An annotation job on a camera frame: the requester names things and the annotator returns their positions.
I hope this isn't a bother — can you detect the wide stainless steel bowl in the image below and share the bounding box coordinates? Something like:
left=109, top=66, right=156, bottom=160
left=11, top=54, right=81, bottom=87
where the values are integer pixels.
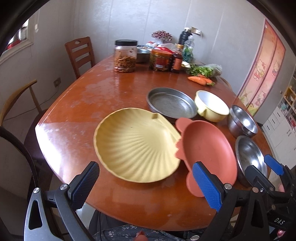
left=235, top=136, right=268, bottom=187

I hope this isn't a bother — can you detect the deep stainless steel bowl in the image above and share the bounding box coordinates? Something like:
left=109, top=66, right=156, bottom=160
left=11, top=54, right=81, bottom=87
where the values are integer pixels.
left=227, top=105, right=258, bottom=138

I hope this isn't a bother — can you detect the yellow shell-shaped plate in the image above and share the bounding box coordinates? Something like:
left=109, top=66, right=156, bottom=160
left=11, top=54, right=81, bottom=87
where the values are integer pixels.
left=93, top=108, right=181, bottom=183

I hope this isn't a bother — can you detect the yellow bowl with handle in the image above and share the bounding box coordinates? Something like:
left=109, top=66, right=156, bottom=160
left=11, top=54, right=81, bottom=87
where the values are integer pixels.
left=194, top=90, right=229, bottom=123

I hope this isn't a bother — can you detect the round metal pan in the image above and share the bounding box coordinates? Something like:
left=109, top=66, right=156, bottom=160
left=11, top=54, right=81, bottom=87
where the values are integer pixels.
left=147, top=87, right=197, bottom=123

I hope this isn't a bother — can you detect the pink Hello Kitty door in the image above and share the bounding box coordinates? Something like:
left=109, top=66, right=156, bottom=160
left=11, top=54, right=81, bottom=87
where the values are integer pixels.
left=238, top=21, right=286, bottom=115

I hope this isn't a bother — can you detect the rear orange carrot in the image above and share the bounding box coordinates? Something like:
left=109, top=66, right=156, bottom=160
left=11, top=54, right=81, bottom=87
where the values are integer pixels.
left=198, top=74, right=215, bottom=86

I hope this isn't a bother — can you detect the orange carrot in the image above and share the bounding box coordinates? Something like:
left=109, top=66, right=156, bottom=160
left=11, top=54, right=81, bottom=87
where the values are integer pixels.
left=188, top=76, right=207, bottom=86
left=198, top=74, right=215, bottom=86

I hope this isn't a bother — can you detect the front orange carrot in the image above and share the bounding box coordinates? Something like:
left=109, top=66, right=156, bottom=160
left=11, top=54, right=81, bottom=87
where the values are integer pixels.
left=188, top=76, right=207, bottom=86

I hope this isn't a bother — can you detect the bag of green vegetables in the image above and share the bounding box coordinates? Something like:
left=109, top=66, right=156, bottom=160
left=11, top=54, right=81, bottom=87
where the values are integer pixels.
left=187, top=64, right=222, bottom=78

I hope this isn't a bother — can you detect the curved light wood chair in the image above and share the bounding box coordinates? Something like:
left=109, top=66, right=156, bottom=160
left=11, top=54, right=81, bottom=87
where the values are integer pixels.
left=1, top=79, right=48, bottom=134

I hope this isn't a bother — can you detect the brown sauce bottle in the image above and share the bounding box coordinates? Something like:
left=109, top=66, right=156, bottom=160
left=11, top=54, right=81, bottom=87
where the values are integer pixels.
left=171, top=44, right=184, bottom=73

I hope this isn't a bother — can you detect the red lidded tin jar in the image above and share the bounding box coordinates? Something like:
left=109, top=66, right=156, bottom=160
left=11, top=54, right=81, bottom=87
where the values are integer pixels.
left=149, top=49, right=173, bottom=72

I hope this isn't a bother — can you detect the clear bottle with green contents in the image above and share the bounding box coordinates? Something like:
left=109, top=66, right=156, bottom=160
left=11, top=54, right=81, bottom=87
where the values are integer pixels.
left=182, top=35, right=194, bottom=63

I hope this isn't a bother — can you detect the brown wooden slat chair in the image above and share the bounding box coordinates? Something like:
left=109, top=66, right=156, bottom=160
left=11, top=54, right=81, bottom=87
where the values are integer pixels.
left=65, top=37, right=96, bottom=79

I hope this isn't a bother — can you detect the plastic jar with black lid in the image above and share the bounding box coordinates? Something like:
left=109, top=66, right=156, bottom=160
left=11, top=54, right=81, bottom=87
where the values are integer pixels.
left=113, top=40, right=138, bottom=73

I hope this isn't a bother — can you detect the metal bowl behind jars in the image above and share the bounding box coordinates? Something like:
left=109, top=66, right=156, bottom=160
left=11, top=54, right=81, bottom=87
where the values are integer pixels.
left=136, top=46, right=152, bottom=64

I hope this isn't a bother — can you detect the red snack package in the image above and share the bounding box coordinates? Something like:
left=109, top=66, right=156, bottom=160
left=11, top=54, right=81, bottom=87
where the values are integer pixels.
left=155, top=46, right=174, bottom=54

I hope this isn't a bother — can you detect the black thermos bottle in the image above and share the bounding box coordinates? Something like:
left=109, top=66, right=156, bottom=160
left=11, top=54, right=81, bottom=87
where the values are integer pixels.
left=178, top=27, right=192, bottom=45

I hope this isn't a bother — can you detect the low wall outlet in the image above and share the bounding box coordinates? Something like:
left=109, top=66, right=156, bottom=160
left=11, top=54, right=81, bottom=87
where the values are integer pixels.
left=54, top=77, right=61, bottom=87

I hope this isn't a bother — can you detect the wall power socket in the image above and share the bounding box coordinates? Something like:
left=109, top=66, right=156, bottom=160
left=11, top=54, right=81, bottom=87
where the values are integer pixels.
left=191, top=27, right=202, bottom=37

